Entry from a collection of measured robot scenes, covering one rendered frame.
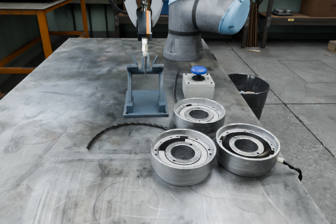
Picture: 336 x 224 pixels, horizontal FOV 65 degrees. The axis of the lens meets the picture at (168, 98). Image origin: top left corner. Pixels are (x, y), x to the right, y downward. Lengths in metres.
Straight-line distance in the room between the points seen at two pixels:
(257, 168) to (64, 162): 0.31
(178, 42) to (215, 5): 0.18
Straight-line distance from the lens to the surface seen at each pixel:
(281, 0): 4.88
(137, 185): 0.43
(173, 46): 0.95
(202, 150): 0.45
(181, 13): 0.91
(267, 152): 0.47
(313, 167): 1.91
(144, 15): 0.55
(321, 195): 1.74
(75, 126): 0.58
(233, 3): 0.84
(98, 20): 4.55
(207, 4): 0.87
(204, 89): 0.65
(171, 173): 0.40
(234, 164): 0.44
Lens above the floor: 1.10
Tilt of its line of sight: 27 degrees down
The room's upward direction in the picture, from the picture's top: 1 degrees clockwise
